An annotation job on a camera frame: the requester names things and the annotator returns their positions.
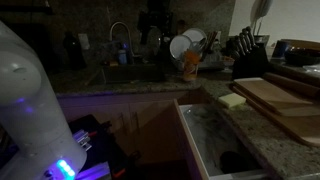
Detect dish drying rack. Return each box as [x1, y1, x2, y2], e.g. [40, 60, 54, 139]
[166, 49, 235, 72]

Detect yellow sponge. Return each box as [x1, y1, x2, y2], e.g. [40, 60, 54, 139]
[218, 92, 247, 109]

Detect white wall outlet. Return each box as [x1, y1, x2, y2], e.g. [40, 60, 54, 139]
[78, 32, 91, 51]

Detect blue soap pump bottle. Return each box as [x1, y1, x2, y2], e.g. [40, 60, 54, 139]
[117, 49, 129, 66]

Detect open white drawer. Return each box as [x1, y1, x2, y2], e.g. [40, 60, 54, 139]
[173, 98, 272, 180]

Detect steel kitchen sink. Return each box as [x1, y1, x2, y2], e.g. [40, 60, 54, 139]
[101, 63, 166, 85]

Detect wooden rolling pin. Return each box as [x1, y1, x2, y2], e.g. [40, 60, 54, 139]
[263, 71, 320, 100]

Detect light wooden cutting board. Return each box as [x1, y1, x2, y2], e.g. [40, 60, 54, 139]
[233, 77, 316, 113]

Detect curved metal kitchen faucet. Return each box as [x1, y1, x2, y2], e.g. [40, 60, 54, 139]
[109, 21, 143, 66]

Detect wooden cabinet doors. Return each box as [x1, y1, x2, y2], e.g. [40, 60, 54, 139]
[59, 91, 188, 165]

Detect orange plastic cup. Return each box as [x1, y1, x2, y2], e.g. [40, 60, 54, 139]
[182, 49, 202, 82]

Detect black handled knife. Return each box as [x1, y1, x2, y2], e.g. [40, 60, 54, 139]
[242, 28, 253, 51]
[237, 33, 249, 54]
[232, 37, 244, 57]
[246, 26, 258, 48]

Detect large wooden cutting board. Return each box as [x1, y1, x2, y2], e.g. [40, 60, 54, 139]
[229, 84, 320, 148]

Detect blue cup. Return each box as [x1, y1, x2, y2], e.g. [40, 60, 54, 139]
[274, 39, 291, 60]

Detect black knife block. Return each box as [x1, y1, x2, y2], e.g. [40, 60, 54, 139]
[231, 44, 270, 81]

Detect large white plate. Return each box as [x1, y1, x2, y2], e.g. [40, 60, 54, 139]
[169, 34, 193, 61]

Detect dark bowl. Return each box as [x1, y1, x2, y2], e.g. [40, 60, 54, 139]
[283, 46, 320, 67]

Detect dark glass bottle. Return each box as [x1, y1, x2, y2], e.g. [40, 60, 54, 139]
[63, 31, 87, 71]

